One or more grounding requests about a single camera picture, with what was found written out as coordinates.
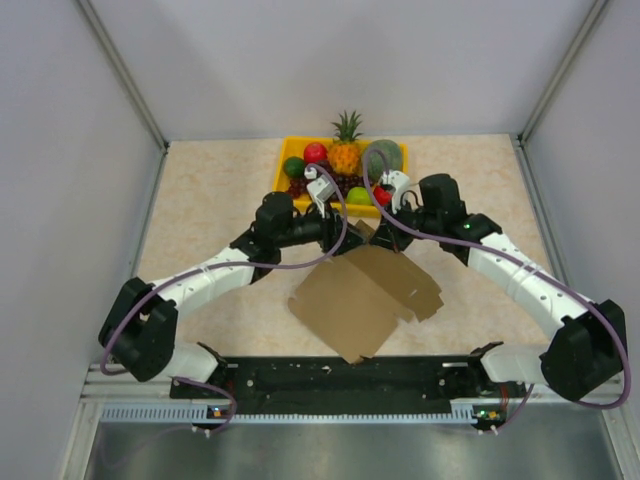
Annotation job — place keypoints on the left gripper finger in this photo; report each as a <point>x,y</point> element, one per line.
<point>352,242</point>
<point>363,230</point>

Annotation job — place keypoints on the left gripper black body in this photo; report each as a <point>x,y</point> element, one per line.
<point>330,239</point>

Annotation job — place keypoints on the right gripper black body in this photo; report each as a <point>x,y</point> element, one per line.
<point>402,235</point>

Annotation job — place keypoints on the brown cardboard box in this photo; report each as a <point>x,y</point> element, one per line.
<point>354,302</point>

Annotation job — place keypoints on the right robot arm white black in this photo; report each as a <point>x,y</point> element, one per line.
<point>586,340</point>

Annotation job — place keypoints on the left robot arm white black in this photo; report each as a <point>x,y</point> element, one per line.
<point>140,329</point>

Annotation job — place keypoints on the light green apple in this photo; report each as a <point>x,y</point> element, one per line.
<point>358,196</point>

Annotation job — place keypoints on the red tomato fruit front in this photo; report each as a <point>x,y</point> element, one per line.
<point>382,195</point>

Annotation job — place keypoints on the purple grape bunch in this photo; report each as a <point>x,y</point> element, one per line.
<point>297,187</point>

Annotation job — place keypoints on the yellow plastic tray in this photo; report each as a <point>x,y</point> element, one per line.
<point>294,146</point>

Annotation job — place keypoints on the green netted melon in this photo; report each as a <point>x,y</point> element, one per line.
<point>380,154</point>

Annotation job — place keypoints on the dark green lime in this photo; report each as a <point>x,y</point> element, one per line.
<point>294,167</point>

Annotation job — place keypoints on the pineapple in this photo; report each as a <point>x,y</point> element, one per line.
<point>344,153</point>

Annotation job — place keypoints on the red apple at back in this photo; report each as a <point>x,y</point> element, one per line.
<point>315,152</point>

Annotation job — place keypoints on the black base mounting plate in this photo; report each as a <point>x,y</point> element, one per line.
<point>382,385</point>

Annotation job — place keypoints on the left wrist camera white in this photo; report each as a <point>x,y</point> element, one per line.
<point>319,186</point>

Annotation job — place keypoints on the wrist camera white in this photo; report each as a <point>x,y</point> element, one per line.
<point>319,186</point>
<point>396,183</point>

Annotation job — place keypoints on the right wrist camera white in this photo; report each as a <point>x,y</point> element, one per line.
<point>396,183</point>

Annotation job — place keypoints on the white cable duct strip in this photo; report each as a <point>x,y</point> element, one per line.
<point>203,413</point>

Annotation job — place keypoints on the right aluminium frame post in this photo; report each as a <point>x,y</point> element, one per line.
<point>587,28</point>

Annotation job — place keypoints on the aluminium frame post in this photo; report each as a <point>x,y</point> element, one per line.
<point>121,71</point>
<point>587,28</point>

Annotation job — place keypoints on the left aluminium frame post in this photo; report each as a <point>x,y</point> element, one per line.
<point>121,71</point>

